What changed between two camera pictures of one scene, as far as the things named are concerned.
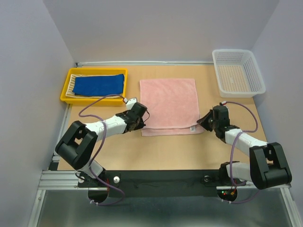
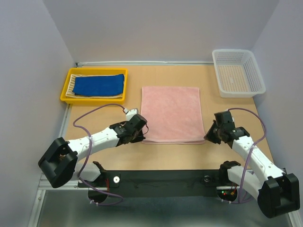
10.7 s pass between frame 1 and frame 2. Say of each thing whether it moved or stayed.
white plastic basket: stayed
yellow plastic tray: stayed
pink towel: moved
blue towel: stayed
